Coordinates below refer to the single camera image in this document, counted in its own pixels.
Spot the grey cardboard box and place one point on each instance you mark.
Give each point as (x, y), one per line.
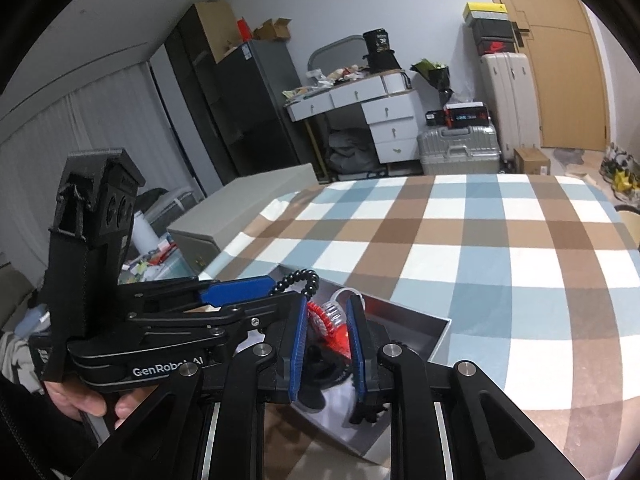
(415, 335)

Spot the flat cardboard box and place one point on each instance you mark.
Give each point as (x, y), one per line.
(217, 27)

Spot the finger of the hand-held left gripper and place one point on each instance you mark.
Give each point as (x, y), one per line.
(240, 317)
(235, 291)

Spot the black gift box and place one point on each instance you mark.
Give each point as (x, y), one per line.
(381, 50)

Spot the white desk with drawers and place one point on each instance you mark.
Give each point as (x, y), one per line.
(395, 115)

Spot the black and red shoe box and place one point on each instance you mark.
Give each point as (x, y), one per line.
(495, 46)

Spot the yellow and white floor clutter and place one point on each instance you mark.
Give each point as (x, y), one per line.
(622, 175)

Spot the silver suitcase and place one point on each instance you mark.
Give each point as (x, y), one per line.
(457, 150)

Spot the red clear plastic toy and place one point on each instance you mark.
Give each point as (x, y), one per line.
(330, 332)

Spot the person's dark jacket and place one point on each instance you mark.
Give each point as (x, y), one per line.
(30, 430)

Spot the open cardboard carton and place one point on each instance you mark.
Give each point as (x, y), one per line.
(272, 30)

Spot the dark clothes heap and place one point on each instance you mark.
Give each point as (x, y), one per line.
(352, 155)

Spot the white curtain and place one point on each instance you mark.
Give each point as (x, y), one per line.
(90, 130)

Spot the desk clutter pile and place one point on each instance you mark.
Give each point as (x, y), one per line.
(330, 80)

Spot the small red box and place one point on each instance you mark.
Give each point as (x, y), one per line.
(243, 30)

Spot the grey arched chair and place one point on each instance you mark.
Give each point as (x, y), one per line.
(332, 52)

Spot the grey bedside cabinet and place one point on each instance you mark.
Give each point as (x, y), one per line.
(235, 205)

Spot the black box with red stripe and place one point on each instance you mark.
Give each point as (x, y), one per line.
(465, 115)

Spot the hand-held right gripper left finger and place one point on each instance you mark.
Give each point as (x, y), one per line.
(297, 350)

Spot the wooden door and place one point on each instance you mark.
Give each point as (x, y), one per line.
(560, 60)

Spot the dark tall wardrobe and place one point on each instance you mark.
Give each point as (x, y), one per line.
(195, 100)

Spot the yellow shoe box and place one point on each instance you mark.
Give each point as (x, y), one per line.
(484, 12)

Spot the white cylinder bottle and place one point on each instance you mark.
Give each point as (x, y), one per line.
(145, 235)

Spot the grey patterned cloth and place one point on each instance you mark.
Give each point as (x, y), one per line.
(17, 360)

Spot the black wrapped flower bouquet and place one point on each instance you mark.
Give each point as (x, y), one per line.
(432, 75)

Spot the cluttered clear storage bin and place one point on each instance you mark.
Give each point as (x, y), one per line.
(170, 267)

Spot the white suitcase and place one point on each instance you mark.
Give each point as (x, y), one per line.
(510, 105)

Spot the small black box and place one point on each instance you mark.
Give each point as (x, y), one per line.
(434, 117)

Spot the brown cardboard box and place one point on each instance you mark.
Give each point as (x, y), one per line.
(531, 161)

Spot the person's left hand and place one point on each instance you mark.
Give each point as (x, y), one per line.
(75, 400)

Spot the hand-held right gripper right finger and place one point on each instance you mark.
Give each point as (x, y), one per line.
(357, 350)

